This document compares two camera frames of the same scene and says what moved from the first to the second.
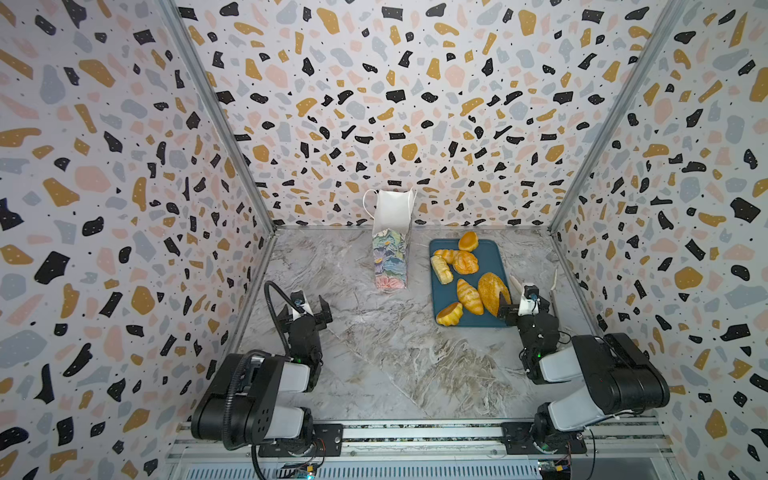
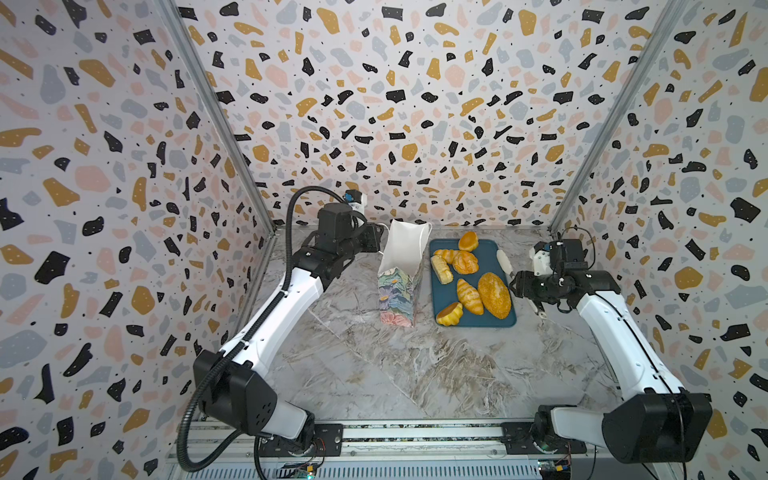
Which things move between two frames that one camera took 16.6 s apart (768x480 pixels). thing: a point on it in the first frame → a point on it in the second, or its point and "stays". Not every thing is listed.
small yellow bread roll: x=451 y=315 stays
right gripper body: x=527 y=318 → x=527 y=285
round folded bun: x=465 y=263 stays
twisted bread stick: x=448 y=255 stays
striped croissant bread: x=469 y=297 stays
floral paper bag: x=391 y=212 → x=400 y=269
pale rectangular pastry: x=441 y=269 stays
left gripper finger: x=325 y=309 → x=374 y=234
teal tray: x=468 y=287 stays
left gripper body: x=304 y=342 → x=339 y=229
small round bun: x=468 y=241 stays
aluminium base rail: x=427 y=451 stays
